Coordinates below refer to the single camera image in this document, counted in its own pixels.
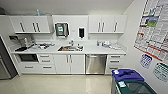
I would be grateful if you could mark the steel paper towel dispenser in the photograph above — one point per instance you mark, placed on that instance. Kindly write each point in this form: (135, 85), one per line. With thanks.
(61, 29)

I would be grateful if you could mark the stainless steel dishwasher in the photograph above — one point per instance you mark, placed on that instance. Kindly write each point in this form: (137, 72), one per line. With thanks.
(96, 64)

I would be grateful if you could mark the blue lid recycling bin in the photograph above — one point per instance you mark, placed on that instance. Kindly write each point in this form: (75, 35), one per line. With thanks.
(128, 75)

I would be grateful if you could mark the stainless steel refrigerator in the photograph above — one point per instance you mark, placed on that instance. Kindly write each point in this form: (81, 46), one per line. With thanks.
(6, 61)

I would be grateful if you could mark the steel kitchen sink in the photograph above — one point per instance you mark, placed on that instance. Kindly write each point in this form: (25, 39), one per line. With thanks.
(70, 48)

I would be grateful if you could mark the slim bottle on cabinet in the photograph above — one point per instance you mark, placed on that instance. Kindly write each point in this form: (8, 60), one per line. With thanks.
(38, 12)

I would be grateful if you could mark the white base cabinet row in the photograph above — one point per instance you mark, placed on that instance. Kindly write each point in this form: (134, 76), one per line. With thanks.
(61, 64)

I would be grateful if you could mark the white wall cabinet four doors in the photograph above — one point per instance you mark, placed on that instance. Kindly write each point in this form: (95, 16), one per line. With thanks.
(30, 24)

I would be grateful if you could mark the black coffee machine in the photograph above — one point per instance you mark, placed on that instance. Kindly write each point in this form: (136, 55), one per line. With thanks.
(21, 42)

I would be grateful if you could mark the black built-in microwave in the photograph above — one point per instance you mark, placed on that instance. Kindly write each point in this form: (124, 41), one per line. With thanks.
(27, 57)

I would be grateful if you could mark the large colourful wall poster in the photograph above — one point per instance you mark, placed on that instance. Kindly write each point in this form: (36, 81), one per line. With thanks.
(154, 25)

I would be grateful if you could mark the chrome sink faucet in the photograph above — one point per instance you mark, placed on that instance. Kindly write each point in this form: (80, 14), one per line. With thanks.
(71, 43)

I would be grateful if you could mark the green lid recycling bin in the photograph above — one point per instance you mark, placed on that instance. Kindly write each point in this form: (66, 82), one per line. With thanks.
(136, 88)

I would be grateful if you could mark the black soap dispenser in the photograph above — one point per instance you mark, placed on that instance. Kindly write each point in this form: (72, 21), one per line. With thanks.
(81, 32)

